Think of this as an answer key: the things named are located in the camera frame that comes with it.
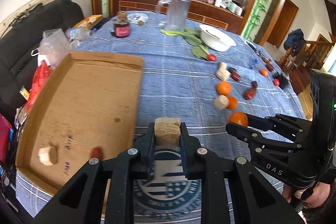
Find pink packet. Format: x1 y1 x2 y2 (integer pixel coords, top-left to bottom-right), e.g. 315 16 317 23
0 113 15 161

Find white storage boxes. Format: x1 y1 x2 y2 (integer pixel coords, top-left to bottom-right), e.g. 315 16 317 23
224 0 246 17

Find clear drinking glass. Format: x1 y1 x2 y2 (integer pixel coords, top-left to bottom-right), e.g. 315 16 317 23
155 0 171 17

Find black pouch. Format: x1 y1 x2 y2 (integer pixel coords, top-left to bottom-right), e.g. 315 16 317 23
273 71 290 89

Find white bowl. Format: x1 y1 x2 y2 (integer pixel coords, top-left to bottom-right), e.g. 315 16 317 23
199 24 237 52

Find blue plaid tablecloth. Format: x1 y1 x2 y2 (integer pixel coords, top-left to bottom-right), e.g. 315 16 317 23
16 10 306 218

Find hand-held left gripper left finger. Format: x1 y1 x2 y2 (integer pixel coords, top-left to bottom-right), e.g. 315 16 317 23
31 122 158 224

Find blue jacket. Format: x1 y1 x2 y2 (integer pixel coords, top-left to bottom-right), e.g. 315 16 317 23
284 29 307 57

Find wooden chair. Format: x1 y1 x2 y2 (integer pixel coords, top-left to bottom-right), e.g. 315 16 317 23
280 34 336 75

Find yellow snack packet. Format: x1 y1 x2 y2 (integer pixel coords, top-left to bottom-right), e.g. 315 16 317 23
72 14 103 30

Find white patterned plate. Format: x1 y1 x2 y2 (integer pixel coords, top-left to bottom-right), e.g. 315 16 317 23
127 11 150 24

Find wooden sideboard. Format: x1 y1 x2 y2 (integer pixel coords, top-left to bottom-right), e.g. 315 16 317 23
108 0 245 34

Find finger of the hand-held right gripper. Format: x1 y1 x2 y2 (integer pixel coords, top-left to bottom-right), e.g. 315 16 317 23
225 122 317 186
247 113 313 151

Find black sofa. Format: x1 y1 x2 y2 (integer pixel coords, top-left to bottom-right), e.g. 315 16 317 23
0 0 86 119

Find cardboard tray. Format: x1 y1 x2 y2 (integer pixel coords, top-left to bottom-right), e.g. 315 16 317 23
15 51 144 197

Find red plastic bag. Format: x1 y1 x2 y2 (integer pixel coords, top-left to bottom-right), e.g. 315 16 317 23
25 61 53 111

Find wooden door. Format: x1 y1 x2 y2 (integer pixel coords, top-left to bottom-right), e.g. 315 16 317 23
267 0 300 48

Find dark red jar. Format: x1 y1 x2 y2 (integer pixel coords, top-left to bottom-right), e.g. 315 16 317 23
113 11 131 39

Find green leafy vegetable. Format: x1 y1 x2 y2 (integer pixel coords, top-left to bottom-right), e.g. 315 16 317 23
160 27 210 60

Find person's right hand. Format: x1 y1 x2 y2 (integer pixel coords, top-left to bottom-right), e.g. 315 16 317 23
282 179 336 211

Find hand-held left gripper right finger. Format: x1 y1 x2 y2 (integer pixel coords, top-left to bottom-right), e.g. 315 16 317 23
179 122 305 224

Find clear plastic bag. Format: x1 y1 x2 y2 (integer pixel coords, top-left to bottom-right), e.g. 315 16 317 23
31 27 93 67

